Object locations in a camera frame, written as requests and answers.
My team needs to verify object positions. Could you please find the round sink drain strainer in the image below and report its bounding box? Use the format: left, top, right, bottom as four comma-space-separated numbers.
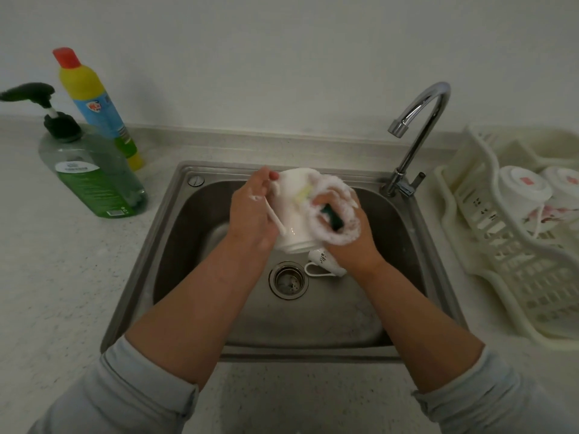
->
269, 261, 310, 301

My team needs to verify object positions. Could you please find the yellow bottle with red cap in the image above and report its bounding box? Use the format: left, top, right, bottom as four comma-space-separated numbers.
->
52, 47, 145, 172

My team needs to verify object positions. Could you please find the green pump soap bottle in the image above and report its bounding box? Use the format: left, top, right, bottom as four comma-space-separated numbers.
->
0, 82, 148, 219

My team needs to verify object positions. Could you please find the white bowl with floral print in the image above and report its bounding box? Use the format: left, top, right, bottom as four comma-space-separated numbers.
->
525, 166, 579, 240

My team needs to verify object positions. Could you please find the stainless steel sink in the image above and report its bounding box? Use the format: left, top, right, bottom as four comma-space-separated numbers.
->
100, 161, 467, 363

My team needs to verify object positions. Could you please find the person's right hand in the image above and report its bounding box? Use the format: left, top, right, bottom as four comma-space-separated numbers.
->
312, 189, 384, 275

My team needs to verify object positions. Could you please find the cream plastic dish rack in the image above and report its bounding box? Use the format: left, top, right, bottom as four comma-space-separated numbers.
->
433, 124, 579, 352

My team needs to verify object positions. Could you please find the green foamy dish sponge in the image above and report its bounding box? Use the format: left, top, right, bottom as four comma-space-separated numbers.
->
308, 175, 362, 246

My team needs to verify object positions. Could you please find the white ceramic mug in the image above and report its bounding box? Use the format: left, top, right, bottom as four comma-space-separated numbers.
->
267, 167, 331, 256

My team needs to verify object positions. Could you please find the white mug with dark print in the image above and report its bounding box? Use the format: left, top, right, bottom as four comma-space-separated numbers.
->
304, 248, 348, 278

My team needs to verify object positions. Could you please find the person's left forearm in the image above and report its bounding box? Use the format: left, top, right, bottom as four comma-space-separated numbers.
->
124, 237, 277, 388

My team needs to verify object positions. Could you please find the white bowl with red mark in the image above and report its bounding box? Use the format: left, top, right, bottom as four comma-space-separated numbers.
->
497, 165, 554, 222

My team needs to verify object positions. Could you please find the chrome gooseneck faucet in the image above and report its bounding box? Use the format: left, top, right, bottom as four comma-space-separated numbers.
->
381, 81, 452, 199

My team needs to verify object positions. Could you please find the person's right forearm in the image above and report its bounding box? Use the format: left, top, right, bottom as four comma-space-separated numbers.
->
348, 259, 486, 395

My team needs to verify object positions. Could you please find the person's left hand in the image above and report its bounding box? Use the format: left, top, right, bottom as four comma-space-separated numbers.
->
228, 165, 282, 254

